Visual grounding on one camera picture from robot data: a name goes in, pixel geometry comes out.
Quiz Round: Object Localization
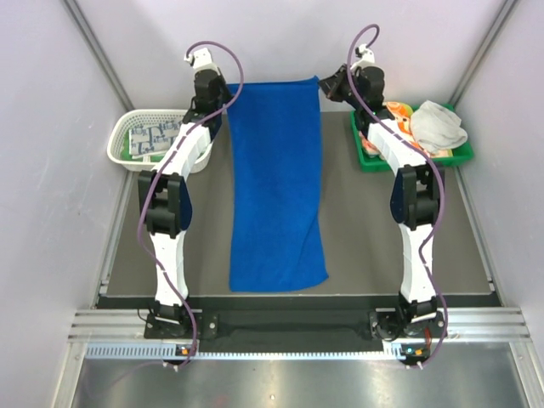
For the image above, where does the white slotted cable duct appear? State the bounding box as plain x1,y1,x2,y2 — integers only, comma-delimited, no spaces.
85,343,423,362

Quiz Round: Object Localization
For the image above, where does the white grey patterned towel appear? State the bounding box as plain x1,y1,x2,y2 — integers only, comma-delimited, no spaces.
410,100,468,156

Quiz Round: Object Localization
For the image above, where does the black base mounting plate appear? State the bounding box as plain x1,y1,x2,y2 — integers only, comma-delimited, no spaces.
144,309,444,353

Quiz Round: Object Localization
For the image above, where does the white perforated plastic basket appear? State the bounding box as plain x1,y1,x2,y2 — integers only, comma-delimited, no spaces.
106,109,218,179

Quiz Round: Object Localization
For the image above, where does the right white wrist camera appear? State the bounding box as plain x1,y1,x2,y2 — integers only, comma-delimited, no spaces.
351,43,376,71

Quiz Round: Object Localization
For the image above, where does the blue white patterned towel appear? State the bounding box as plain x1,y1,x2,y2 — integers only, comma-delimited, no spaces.
128,120,180,156

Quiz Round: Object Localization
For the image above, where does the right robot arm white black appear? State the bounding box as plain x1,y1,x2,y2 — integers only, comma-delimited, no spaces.
319,65,444,337

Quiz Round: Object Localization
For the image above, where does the purple cable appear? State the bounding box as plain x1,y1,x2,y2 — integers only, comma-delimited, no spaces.
135,41,246,369
347,24,450,369

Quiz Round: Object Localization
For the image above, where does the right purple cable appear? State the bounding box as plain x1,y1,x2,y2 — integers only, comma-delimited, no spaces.
347,24,450,369

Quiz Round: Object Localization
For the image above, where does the green microfiber towel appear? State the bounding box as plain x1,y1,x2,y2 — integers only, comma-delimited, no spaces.
121,145,165,162

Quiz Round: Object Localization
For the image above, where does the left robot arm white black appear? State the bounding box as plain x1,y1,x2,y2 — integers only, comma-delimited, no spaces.
138,68,232,337

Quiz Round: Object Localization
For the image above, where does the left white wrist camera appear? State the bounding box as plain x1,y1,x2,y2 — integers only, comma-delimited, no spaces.
184,48,218,72

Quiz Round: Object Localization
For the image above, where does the orange pink towel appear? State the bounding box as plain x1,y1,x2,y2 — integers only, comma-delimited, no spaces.
359,101,422,159

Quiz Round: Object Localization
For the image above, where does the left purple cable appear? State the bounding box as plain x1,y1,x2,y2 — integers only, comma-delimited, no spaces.
135,41,246,369

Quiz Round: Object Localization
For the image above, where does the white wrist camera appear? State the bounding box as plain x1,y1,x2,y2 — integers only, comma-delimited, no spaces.
351,43,376,71
184,48,218,72

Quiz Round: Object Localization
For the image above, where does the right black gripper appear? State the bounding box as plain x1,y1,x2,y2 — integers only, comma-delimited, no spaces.
318,65,365,111

